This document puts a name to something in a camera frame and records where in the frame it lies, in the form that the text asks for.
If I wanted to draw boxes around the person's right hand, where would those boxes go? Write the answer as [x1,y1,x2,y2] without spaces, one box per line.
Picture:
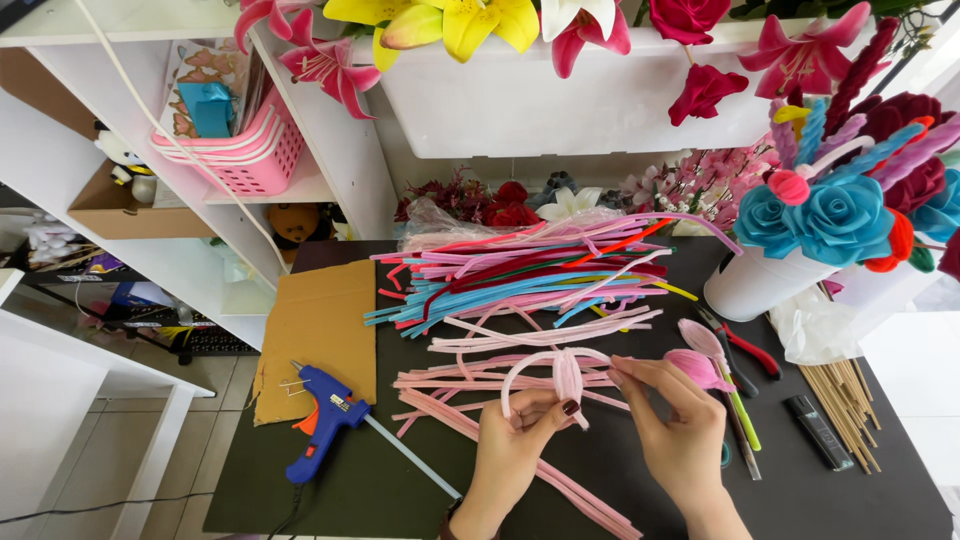
[607,356,728,508]

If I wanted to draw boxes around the person's left hand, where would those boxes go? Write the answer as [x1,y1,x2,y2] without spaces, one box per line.
[459,388,583,525]

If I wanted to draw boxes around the looped pink pipe cleaner piece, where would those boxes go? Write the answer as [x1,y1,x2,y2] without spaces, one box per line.
[500,346,615,432]

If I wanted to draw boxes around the pink tulip with green stem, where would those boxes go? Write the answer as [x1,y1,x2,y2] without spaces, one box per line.
[677,318,763,453]
[663,348,763,482]

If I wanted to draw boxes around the heap of light pink stems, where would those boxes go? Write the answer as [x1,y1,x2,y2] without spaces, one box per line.
[391,306,665,540]

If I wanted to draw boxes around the clear glue stick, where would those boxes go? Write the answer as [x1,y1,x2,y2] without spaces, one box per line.
[363,414,464,501]

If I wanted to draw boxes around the black lighter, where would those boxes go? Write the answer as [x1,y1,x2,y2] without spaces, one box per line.
[783,394,855,473]

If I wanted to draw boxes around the bundle of wooden sticks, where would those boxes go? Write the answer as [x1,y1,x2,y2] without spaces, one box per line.
[796,357,883,476]

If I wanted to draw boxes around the white plastic wrap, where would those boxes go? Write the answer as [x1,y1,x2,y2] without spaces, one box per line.
[768,259,945,367]

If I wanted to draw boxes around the white vase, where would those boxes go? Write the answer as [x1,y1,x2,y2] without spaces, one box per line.
[702,243,843,323]

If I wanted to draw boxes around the heap of multicoloured pipe cleaners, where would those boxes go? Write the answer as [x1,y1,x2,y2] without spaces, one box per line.
[364,211,744,340]

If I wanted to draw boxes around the blue hot glue gun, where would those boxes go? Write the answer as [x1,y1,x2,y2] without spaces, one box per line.
[279,359,373,486]

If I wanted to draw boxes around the brown cardboard sheet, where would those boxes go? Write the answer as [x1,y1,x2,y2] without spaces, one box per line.
[252,258,378,428]

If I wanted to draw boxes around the clear plastic bag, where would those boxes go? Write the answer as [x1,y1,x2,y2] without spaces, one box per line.
[396,195,625,255]

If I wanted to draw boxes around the pink blossom branches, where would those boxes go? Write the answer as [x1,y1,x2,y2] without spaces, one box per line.
[619,135,783,238]

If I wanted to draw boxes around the bunch of red roses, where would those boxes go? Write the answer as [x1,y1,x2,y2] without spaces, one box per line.
[482,180,542,229]

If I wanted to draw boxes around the dark red artificial flowers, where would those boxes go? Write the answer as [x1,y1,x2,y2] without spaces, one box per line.
[394,166,494,225]

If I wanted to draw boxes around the pipe cleaner flower bouquet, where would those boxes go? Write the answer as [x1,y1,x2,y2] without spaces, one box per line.
[732,15,960,283]

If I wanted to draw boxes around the grey artificial flowers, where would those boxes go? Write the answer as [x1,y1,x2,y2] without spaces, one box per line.
[524,170,580,212]

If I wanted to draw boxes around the brown teddy bear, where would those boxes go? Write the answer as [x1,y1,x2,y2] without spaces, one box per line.
[264,201,335,253]

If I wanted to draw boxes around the drooping red artificial rose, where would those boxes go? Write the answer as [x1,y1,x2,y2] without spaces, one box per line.
[666,63,751,128]

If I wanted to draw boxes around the white planter box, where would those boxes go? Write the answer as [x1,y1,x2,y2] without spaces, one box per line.
[351,16,880,160]

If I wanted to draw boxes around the pink plastic basket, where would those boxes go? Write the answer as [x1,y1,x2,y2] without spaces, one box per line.
[149,84,306,198]

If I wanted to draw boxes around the white and pink artificial lily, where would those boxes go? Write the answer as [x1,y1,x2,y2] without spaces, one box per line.
[539,0,633,81]

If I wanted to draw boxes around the black low rack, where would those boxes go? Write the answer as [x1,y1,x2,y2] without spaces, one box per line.
[0,210,262,367]

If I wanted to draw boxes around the yellow artificial lily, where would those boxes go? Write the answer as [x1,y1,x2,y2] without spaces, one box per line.
[322,0,542,74]

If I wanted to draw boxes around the brown cardboard box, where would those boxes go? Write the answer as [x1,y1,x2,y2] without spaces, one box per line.
[66,159,217,242]

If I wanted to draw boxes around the white side table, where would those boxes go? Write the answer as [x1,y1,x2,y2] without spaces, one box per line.
[0,268,217,540]

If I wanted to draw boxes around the blue box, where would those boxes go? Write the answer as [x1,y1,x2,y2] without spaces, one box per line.
[176,80,237,141]

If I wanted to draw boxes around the white plush toy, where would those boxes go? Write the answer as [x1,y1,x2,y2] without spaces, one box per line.
[93,120,159,205]

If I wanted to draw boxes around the patterned paper sheets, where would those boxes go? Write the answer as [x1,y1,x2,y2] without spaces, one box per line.
[156,39,264,141]

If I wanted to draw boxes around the white shelf unit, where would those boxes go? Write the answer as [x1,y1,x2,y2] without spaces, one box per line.
[0,0,400,352]

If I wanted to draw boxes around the dark wrist strap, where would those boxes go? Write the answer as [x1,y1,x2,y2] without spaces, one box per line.
[438,497,466,540]

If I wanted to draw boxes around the red handled pliers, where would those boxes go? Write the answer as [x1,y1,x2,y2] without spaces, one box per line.
[693,303,783,399]

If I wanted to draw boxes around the black glue gun cord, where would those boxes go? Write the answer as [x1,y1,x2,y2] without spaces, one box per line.
[266,482,306,540]

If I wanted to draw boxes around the black floor cable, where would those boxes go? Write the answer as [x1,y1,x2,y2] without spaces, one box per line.
[0,490,216,527]

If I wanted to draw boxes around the white cable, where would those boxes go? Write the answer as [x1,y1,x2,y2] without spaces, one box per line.
[72,0,291,274]

